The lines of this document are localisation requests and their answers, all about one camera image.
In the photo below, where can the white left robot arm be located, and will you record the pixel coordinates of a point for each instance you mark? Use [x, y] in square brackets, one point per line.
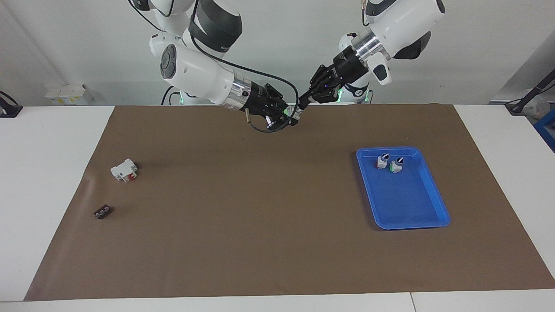
[403, 26]

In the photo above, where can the white cardboard box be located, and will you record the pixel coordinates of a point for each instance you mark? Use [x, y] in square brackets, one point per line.
[65, 93]

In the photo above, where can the white circuit breaker red lever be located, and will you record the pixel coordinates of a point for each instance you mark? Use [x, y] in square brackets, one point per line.
[123, 170]

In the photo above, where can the black clamp mount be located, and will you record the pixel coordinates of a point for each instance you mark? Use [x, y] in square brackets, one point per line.
[11, 112]

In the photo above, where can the blue plastic tray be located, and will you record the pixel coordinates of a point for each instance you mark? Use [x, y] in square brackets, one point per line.
[407, 199]

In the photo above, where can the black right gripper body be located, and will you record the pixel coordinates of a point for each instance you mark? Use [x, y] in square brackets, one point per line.
[259, 102]

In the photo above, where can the clear plastic bag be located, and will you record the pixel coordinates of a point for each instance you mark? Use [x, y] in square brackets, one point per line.
[542, 106]

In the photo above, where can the black stand pole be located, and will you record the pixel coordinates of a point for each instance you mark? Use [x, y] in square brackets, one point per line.
[518, 106]

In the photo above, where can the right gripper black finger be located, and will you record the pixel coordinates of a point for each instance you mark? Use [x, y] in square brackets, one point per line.
[284, 121]
[276, 97]

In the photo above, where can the white green-faced selector switch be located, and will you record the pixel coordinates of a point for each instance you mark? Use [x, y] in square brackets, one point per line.
[291, 112]

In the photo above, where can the small black terminal block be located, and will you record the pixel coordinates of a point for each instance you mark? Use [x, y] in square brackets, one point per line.
[102, 212]

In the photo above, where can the white selector switch red base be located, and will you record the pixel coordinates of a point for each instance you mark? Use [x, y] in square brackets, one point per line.
[382, 161]

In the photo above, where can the white selector switch green base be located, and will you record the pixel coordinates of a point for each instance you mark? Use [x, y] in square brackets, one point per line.
[395, 166]

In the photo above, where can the brown paper table mat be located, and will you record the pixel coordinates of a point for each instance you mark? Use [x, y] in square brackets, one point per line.
[260, 216]

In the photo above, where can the blue crate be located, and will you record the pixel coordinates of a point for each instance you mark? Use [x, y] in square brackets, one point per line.
[547, 130]

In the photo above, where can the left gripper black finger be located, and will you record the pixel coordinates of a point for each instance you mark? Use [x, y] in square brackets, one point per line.
[329, 93]
[318, 80]

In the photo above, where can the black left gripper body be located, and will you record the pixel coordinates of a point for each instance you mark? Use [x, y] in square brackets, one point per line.
[347, 65]

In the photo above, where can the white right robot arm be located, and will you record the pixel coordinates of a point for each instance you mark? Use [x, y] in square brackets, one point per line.
[195, 73]

